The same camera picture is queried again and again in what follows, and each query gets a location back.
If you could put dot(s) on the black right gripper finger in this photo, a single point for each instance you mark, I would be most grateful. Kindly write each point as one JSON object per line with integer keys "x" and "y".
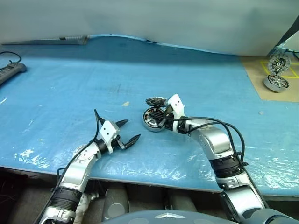
{"x": 163, "y": 123}
{"x": 157, "y": 113}

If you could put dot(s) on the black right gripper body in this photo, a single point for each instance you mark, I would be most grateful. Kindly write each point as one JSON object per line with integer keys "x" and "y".
{"x": 168, "y": 115}

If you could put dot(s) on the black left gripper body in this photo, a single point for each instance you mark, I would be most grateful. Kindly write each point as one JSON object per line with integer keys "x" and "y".
{"x": 118, "y": 144}

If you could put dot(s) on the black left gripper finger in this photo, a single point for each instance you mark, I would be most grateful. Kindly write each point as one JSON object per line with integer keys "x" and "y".
{"x": 122, "y": 123}
{"x": 132, "y": 141}

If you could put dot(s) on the silver spoked motor rotor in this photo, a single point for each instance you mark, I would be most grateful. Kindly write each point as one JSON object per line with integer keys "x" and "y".
{"x": 150, "y": 120}

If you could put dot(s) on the finned round motor end cap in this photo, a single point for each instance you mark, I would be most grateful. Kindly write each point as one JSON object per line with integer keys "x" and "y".
{"x": 156, "y": 102}

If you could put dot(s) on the silver motor housing copper windings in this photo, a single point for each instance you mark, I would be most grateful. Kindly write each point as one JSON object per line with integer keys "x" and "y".
{"x": 151, "y": 129}

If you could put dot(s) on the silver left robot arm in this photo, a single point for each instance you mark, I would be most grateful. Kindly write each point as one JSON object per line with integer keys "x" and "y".
{"x": 74, "y": 172}

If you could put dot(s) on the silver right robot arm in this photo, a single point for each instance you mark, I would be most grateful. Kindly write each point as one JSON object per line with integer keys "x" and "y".
{"x": 217, "y": 140}

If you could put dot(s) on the assembled silver motor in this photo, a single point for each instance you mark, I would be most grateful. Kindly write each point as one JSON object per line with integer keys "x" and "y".
{"x": 276, "y": 84}

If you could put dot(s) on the small beige tape scrap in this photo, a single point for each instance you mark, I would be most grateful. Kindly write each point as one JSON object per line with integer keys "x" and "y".
{"x": 126, "y": 104}

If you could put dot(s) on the dark grey rounded shape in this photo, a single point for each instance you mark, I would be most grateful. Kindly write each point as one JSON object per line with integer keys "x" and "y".
{"x": 115, "y": 203}

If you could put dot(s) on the blue plastic table sheet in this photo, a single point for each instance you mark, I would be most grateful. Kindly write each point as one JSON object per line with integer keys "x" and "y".
{"x": 70, "y": 81}

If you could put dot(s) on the white crumpled cloth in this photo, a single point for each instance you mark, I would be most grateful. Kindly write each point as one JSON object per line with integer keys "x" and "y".
{"x": 85, "y": 204}

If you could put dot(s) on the grey robot torso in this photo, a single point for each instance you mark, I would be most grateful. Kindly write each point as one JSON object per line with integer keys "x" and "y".
{"x": 163, "y": 216}

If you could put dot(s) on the brown cardboard sheet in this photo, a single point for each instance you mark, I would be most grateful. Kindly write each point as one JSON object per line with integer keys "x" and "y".
{"x": 254, "y": 79}

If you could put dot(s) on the dark grey power strip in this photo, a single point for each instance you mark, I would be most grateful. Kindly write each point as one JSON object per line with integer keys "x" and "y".
{"x": 11, "y": 70}

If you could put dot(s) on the black diagonal bar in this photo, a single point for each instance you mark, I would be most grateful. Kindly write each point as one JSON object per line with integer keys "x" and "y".
{"x": 288, "y": 32}

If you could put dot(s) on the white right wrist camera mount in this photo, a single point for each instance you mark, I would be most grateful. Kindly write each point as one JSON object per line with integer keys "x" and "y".
{"x": 176, "y": 105}

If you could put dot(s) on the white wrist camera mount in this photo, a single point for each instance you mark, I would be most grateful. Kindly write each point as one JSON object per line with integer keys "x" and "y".
{"x": 176, "y": 105}
{"x": 108, "y": 130}

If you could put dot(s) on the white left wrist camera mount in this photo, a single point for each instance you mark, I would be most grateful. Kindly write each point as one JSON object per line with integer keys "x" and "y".
{"x": 108, "y": 130}

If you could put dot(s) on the long grey metal rail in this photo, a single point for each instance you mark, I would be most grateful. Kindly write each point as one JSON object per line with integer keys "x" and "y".
{"x": 58, "y": 40}

